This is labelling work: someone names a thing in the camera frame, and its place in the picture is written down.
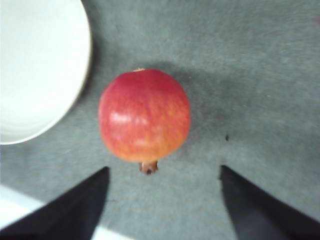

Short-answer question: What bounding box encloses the red pomegranate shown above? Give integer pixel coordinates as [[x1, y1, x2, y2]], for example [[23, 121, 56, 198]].
[[98, 69, 191, 175]]

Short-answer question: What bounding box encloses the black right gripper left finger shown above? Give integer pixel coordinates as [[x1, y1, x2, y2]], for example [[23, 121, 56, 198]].
[[0, 166, 110, 240]]

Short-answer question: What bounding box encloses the white plate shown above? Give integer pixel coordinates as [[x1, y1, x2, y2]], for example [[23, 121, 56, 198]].
[[0, 0, 92, 145]]

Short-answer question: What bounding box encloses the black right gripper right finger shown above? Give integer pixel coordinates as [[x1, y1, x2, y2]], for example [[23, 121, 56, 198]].
[[219, 165, 320, 240]]

